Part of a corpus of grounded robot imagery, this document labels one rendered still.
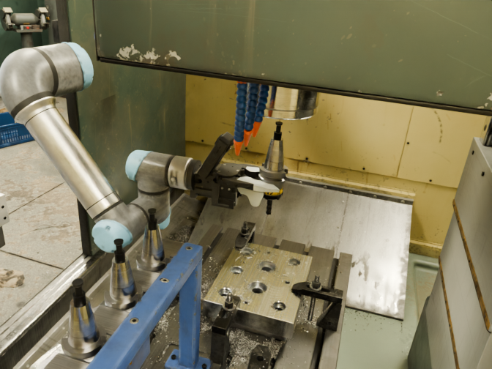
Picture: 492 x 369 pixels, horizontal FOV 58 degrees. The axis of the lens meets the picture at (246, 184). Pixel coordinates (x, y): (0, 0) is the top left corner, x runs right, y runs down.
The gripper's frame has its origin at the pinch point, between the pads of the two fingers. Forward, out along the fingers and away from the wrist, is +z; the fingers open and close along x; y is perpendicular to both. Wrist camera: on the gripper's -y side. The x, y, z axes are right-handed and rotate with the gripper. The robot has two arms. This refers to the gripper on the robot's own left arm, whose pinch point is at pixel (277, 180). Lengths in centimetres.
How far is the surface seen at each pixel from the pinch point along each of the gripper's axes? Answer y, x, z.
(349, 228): 55, -82, 19
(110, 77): -7, -41, -64
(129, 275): 5.0, 34.9, -17.0
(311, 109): -17.9, 3.6, 5.9
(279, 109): -18.2, 7.7, 0.4
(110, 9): -36, 32, -19
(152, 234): 3.3, 24.7, -17.7
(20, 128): 113, -260, -304
